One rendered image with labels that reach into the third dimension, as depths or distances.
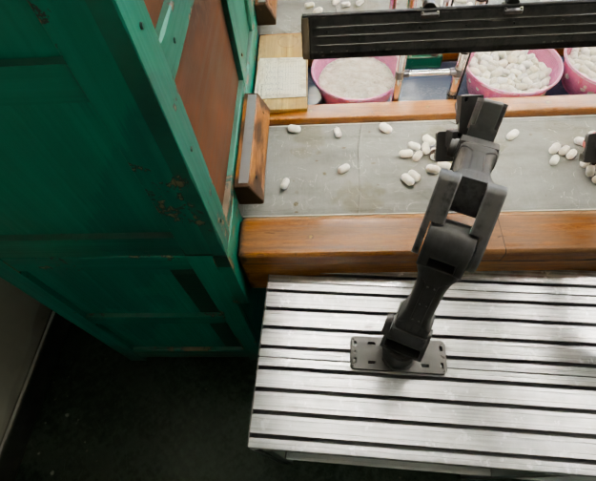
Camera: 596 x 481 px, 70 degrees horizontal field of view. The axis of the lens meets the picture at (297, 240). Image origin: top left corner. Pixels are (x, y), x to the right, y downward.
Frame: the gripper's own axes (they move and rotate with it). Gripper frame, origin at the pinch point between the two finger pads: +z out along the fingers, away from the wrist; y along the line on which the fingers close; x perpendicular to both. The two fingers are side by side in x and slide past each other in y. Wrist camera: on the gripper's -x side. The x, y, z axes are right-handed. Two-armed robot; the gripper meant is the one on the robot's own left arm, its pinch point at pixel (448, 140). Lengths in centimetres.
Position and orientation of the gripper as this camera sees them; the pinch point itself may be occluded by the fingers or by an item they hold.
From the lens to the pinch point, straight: 109.1
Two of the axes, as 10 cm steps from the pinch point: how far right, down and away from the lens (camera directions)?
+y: -10.0, 0.2, 0.6
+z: 0.5, -3.4, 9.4
